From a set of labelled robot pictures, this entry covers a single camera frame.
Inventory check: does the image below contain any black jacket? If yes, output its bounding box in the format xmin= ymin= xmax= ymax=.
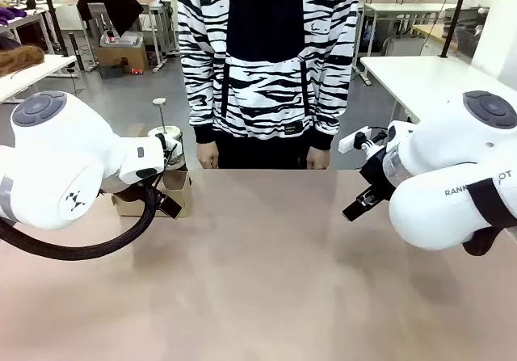
xmin=76 ymin=0 xmax=145 ymax=39

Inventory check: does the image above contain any brown cardboard cup carrier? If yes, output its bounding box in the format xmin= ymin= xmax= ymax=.
xmin=111 ymin=168 xmax=193 ymax=219

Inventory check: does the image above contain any person right hand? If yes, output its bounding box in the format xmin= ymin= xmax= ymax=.
xmin=196 ymin=142 xmax=221 ymax=170

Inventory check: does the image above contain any small black floor box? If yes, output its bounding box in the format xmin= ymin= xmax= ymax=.
xmin=99 ymin=65 xmax=124 ymax=80

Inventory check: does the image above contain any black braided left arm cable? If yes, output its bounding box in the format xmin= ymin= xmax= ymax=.
xmin=0 ymin=132 xmax=181 ymax=262

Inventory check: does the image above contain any grey plastic bin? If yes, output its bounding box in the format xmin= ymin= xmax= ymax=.
xmin=99 ymin=30 xmax=145 ymax=49

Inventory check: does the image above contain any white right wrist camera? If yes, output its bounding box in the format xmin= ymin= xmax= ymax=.
xmin=338 ymin=126 xmax=389 ymax=155

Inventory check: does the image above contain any brown cardboard box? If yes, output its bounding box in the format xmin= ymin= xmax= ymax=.
xmin=95 ymin=44 xmax=149 ymax=73

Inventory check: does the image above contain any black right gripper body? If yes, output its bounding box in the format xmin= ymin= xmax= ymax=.
xmin=359 ymin=147 xmax=396 ymax=201

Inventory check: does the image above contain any person left hand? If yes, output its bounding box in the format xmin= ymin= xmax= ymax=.
xmin=305 ymin=147 xmax=332 ymax=170

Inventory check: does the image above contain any black tripod pole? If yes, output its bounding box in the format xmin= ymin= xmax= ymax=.
xmin=439 ymin=0 xmax=472 ymax=59
xmin=39 ymin=0 xmax=69 ymax=57

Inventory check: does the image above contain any person right forearm zebra sleeve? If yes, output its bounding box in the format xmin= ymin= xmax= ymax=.
xmin=179 ymin=45 xmax=222 ymax=145

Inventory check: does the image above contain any purple cloth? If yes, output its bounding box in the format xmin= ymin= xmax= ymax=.
xmin=0 ymin=6 xmax=27 ymax=26

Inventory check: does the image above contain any white table with brown fur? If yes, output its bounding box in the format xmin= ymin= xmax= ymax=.
xmin=0 ymin=53 xmax=78 ymax=104

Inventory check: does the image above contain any person in zebra hoodie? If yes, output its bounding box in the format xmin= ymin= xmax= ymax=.
xmin=176 ymin=0 xmax=363 ymax=170

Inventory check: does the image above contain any black right arm cable wrap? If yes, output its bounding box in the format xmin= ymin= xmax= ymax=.
xmin=462 ymin=178 xmax=517 ymax=257

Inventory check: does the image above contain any person left forearm zebra sleeve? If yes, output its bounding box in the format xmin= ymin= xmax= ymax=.
xmin=309 ymin=45 xmax=357 ymax=152

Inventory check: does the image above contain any brown fur bundle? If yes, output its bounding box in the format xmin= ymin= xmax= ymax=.
xmin=0 ymin=44 xmax=45 ymax=78

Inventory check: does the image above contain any white side table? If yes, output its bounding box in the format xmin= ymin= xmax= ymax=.
xmin=358 ymin=55 xmax=517 ymax=124

